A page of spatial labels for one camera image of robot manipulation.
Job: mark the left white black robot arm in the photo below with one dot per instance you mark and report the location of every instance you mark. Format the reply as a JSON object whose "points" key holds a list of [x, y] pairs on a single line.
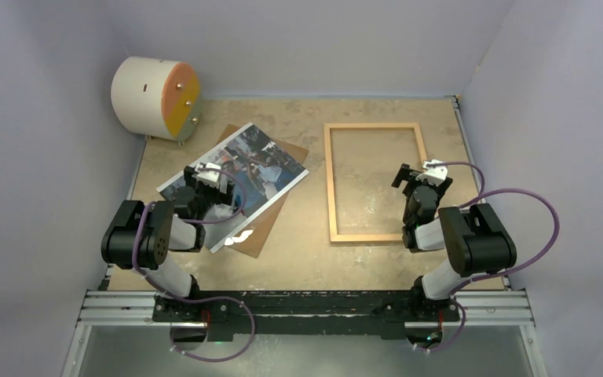
{"points": [[141, 235]]}

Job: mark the brown cardboard backing board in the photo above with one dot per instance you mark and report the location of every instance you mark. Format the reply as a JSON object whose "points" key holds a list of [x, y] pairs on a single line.
{"points": [[260, 234]]}

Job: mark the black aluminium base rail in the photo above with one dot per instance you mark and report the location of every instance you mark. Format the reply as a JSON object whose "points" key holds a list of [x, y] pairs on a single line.
{"points": [[390, 315]]}

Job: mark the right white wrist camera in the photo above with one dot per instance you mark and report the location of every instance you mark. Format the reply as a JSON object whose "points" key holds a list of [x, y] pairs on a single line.
{"points": [[434, 172]]}

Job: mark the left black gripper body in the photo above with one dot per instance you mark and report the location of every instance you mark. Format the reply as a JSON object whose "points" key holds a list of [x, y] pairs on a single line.
{"points": [[206, 195]]}

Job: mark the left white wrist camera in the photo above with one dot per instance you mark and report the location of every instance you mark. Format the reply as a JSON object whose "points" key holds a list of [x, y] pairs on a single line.
{"points": [[208, 174]]}

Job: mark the glossy printed photo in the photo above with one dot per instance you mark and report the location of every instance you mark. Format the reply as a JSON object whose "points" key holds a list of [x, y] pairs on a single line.
{"points": [[217, 197]]}

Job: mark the white cylindrical drum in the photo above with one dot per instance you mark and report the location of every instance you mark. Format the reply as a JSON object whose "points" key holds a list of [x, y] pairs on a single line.
{"points": [[157, 98]]}

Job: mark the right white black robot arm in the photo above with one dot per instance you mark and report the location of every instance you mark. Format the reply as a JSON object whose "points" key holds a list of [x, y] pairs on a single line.
{"points": [[476, 241]]}

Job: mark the wooden picture frame with glass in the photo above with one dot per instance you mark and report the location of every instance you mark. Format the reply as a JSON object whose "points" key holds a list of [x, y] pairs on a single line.
{"points": [[335, 236]]}

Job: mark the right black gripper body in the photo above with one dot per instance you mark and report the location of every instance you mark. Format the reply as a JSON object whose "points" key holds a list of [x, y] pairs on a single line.
{"points": [[411, 183]]}

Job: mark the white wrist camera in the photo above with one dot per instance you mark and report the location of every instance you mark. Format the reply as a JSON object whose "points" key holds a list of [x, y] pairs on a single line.
{"points": [[208, 174], [434, 172]]}

